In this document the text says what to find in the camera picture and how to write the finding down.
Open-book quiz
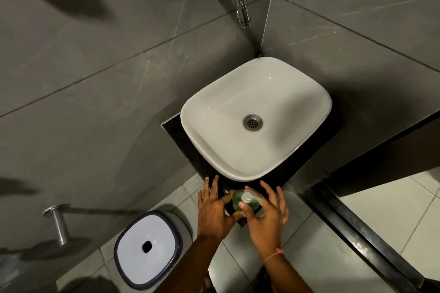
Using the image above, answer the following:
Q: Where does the person's left hand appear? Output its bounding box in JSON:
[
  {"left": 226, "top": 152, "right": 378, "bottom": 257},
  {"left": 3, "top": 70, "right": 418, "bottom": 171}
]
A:
[{"left": 197, "top": 175, "right": 243, "bottom": 240}]

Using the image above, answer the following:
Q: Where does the person's right hand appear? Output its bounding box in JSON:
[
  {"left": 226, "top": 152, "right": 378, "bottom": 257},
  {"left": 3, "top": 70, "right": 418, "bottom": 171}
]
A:
[{"left": 238, "top": 180, "right": 289, "bottom": 260}]

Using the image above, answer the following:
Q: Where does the green soap pump bottle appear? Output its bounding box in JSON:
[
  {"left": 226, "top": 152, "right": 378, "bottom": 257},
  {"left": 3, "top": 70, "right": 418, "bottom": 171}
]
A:
[{"left": 232, "top": 189, "right": 263, "bottom": 214}]

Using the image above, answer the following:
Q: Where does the person's left forearm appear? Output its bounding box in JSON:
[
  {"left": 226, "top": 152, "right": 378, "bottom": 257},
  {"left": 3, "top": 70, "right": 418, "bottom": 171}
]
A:
[{"left": 154, "top": 234, "right": 222, "bottom": 293}]

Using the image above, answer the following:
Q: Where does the person's right forearm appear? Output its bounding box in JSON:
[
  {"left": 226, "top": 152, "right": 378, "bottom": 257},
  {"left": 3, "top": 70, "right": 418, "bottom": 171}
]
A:
[{"left": 263, "top": 253, "right": 314, "bottom": 293}]

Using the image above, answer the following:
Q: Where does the pink thread wristband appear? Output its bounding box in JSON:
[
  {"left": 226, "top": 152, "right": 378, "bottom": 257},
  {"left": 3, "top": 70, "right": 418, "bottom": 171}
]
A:
[{"left": 263, "top": 247, "right": 285, "bottom": 264}]

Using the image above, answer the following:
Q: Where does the chrome sink drain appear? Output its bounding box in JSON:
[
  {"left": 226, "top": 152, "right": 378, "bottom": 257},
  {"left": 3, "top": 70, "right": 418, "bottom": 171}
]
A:
[{"left": 243, "top": 114, "right": 264, "bottom": 133}]

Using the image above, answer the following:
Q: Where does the black door threshold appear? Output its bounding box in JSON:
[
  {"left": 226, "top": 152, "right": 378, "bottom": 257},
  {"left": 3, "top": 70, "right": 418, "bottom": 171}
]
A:
[{"left": 300, "top": 181, "right": 440, "bottom": 293}]

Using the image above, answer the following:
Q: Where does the white ceramic sink basin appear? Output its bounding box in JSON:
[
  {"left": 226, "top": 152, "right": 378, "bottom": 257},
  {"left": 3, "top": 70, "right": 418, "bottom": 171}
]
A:
[{"left": 180, "top": 57, "right": 333, "bottom": 182}]

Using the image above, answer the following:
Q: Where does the dark brown door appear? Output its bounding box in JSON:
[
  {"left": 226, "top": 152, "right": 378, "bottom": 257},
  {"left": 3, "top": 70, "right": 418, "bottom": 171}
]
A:
[{"left": 323, "top": 121, "right": 440, "bottom": 198}]

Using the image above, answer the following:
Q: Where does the chrome wall holder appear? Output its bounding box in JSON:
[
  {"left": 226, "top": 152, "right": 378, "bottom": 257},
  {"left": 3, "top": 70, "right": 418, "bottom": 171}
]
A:
[{"left": 42, "top": 203, "right": 71, "bottom": 247}]

